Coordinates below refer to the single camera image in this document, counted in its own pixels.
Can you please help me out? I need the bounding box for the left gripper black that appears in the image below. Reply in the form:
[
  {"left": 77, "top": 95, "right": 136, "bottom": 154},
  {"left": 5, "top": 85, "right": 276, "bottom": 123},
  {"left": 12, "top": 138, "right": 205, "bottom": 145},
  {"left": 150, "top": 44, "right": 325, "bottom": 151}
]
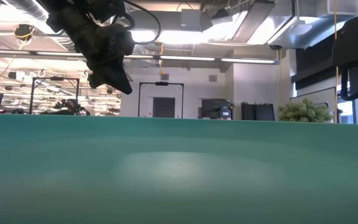
[{"left": 85, "top": 23, "right": 135, "bottom": 95}]

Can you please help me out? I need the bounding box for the teal round plate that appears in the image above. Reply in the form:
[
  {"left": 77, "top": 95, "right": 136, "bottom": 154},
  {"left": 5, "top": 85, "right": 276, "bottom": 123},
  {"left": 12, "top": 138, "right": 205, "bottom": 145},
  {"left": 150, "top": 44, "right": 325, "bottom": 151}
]
[{"left": 0, "top": 113, "right": 358, "bottom": 224}]

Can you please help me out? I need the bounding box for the person in black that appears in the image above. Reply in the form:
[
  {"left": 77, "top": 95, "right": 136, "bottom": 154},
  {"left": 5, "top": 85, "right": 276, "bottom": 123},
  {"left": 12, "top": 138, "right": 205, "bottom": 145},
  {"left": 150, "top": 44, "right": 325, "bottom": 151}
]
[{"left": 53, "top": 98, "right": 90, "bottom": 116}]

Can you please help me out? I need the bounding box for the dark grey door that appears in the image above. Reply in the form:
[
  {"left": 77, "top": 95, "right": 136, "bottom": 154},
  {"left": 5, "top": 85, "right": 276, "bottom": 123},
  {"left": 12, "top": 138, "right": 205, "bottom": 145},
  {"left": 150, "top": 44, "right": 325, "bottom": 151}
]
[{"left": 152, "top": 97, "right": 176, "bottom": 119}]

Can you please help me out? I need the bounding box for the long ceiling light bar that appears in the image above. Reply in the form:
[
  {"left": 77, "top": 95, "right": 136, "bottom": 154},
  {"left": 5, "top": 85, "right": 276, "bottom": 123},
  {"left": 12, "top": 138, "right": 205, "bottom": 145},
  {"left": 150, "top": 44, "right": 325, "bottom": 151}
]
[{"left": 0, "top": 49, "right": 281, "bottom": 65}]

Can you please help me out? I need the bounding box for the grey ceiling box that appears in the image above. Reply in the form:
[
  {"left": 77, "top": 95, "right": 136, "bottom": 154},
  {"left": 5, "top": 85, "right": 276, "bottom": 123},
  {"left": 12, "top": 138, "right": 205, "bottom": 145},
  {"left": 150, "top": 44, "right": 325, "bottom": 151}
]
[{"left": 180, "top": 8, "right": 203, "bottom": 31}]

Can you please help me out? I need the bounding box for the black cabinet with screen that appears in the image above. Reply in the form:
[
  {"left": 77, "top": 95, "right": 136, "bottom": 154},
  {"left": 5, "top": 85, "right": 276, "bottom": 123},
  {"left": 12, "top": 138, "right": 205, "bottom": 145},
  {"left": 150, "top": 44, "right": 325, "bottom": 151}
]
[{"left": 201, "top": 98, "right": 233, "bottom": 119}]

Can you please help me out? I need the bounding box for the black curtain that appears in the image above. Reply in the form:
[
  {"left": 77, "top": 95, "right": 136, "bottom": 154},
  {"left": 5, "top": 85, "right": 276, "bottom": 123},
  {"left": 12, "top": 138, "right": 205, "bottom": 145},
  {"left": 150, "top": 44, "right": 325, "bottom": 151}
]
[{"left": 241, "top": 101, "right": 275, "bottom": 121}]

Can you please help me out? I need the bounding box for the green bushy plant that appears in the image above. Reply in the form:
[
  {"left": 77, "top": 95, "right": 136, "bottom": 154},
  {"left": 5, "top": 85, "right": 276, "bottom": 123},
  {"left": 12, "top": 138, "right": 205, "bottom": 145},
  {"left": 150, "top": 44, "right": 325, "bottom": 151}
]
[{"left": 278, "top": 98, "right": 334, "bottom": 123}]

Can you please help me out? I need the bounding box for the black frame in open hall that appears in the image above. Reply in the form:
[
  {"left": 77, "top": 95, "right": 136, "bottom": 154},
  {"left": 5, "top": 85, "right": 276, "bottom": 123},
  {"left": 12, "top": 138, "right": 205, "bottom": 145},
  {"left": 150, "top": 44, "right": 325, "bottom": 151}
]
[{"left": 29, "top": 77, "right": 81, "bottom": 115}]

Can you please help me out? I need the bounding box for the black frame with camera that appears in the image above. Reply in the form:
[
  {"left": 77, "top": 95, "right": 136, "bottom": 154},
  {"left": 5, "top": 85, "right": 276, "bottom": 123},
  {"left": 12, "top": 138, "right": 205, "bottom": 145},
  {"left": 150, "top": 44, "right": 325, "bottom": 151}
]
[{"left": 138, "top": 82, "right": 185, "bottom": 119}]

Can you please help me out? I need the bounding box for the short yellow hanging cord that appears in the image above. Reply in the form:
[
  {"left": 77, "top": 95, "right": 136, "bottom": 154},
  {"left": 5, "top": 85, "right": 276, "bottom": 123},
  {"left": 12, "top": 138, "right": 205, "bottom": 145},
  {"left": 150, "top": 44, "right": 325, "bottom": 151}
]
[{"left": 158, "top": 42, "right": 165, "bottom": 75}]

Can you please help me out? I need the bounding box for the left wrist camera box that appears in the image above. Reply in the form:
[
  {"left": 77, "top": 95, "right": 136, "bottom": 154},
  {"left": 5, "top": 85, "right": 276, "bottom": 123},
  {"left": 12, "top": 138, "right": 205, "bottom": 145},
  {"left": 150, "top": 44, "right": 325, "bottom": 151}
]
[{"left": 96, "top": 0, "right": 127, "bottom": 23}]

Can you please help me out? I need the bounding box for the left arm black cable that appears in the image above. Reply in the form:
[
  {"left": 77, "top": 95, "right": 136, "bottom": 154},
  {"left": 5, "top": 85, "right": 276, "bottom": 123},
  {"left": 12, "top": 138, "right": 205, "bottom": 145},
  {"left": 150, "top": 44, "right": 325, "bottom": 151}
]
[{"left": 113, "top": 0, "right": 162, "bottom": 45}]

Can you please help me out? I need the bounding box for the yellow black cable reel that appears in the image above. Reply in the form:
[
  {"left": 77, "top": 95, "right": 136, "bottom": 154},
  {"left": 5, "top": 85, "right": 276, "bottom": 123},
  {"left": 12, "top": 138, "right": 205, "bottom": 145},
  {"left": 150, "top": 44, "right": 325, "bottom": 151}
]
[{"left": 13, "top": 24, "right": 35, "bottom": 41}]

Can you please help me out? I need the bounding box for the long spiral silver duct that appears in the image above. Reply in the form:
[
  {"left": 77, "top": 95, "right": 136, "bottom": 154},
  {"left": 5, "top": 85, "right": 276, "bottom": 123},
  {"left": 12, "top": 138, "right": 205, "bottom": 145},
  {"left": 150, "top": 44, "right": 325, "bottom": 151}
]
[{"left": 6, "top": 0, "right": 76, "bottom": 52}]

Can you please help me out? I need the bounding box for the rectangular silver ceiling duct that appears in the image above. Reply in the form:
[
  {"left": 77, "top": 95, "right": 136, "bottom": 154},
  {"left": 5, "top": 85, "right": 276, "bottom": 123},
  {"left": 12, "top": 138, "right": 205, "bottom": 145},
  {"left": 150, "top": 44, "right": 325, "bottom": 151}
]
[{"left": 267, "top": 0, "right": 358, "bottom": 50}]

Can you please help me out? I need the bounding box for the long yellow hanging cable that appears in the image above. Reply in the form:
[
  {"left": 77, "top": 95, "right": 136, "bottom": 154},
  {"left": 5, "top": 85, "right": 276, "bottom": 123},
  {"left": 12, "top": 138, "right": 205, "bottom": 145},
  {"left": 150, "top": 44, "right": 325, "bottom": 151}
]
[{"left": 334, "top": 0, "right": 339, "bottom": 124}]

